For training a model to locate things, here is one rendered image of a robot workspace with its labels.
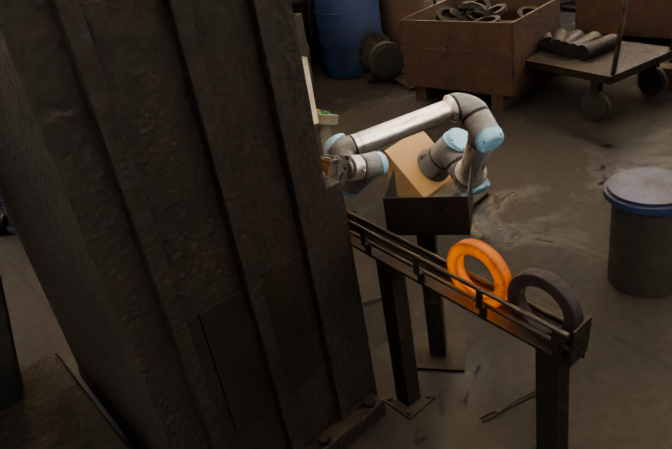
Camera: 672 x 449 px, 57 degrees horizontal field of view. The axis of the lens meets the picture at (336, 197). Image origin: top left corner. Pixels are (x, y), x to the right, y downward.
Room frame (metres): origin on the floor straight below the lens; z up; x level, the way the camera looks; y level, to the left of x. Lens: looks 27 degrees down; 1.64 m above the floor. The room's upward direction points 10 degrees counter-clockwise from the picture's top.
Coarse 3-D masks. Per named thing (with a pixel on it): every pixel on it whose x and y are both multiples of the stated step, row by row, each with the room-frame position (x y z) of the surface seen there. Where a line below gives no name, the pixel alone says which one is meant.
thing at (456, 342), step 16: (384, 208) 1.72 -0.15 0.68; (400, 208) 1.70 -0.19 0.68; (416, 208) 1.68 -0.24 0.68; (432, 208) 1.67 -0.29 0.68; (448, 208) 1.65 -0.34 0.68; (464, 208) 1.64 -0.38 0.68; (400, 224) 1.70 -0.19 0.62; (416, 224) 1.69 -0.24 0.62; (432, 224) 1.67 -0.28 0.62; (448, 224) 1.65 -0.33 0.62; (464, 224) 1.64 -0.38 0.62; (432, 240) 1.74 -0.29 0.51; (432, 304) 1.75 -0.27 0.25; (432, 320) 1.75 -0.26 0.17; (416, 336) 1.87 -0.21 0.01; (432, 336) 1.76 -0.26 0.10; (448, 336) 1.84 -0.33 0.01; (464, 336) 1.83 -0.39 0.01; (416, 352) 1.79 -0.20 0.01; (432, 352) 1.76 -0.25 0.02; (448, 352) 1.76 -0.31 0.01; (464, 352) 1.74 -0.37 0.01; (432, 368) 1.69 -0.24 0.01; (448, 368) 1.68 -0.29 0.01; (464, 368) 1.67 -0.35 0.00
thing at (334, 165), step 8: (328, 160) 1.89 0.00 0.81; (336, 160) 1.89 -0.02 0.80; (344, 160) 1.95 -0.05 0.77; (328, 168) 1.87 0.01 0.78; (336, 168) 1.89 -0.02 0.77; (344, 168) 1.96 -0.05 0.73; (352, 168) 1.93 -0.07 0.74; (328, 176) 1.87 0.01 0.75; (336, 176) 1.89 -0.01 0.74; (352, 176) 1.93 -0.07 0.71
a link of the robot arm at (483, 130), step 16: (480, 112) 2.24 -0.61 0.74; (480, 128) 2.20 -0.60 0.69; (496, 128) 2.20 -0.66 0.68; (480, 144) 2.18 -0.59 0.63; (496, 144) 2.22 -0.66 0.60; (464, 160) 2.45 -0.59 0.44; (480, 160) 2.35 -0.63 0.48; (464, 176) 2.56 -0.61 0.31; (480, 176) 2.55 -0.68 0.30; (464, 192) 2.60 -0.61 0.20; (480, 192) 2.66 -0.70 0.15
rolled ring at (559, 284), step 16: (528, 272) 1.16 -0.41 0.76; (544, 272) 1.14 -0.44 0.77; (512, 288) 1.18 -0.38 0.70; (544, 288) 1.11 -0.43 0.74; (560, 288) 1.09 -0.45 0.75; (560, 304) 1.08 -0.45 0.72; (576, 304) 1.07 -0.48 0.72; (528, 320) 1.15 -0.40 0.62; (576, 320) 1.05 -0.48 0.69; (560, 336) 1.08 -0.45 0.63
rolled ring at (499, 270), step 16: (464, 240) 1.32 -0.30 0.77; (480, 240) 1.29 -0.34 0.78; (448, 256) 1.34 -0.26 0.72; (480, 256) 1.25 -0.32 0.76; (496, 256) 1.24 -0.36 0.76; (464, 272) 1.33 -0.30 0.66; (496, 272) 1.22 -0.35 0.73; (464, 288) 1.30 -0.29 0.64; (496, 288) 1.22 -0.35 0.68; (496, 304) 1.22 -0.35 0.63
